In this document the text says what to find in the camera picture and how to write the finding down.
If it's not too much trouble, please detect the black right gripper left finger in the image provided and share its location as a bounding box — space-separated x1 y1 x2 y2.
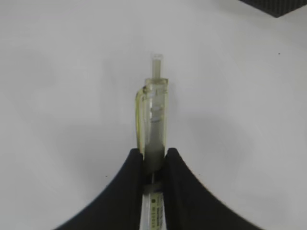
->
57 149 143 230

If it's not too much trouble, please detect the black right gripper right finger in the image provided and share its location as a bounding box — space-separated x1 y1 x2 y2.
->
163 148 258 230

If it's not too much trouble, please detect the black mesh pen holder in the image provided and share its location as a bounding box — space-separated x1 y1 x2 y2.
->
240 0 307 18

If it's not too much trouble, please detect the green cream pen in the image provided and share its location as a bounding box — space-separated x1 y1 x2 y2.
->
135 54 168 230

